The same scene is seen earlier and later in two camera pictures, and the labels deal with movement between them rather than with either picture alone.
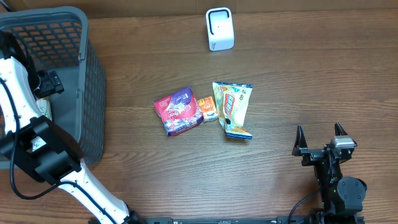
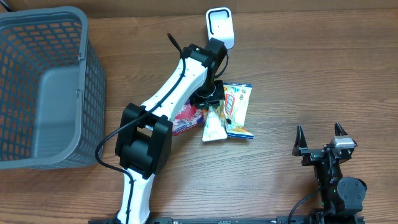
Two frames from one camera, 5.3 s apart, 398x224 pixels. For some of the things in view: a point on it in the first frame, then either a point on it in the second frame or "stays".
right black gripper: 311,155 stays
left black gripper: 51,83 to 202,103
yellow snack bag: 232,101 stays
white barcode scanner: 220,28 stays
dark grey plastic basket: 60,40 stays
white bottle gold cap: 45,106 to 215,128
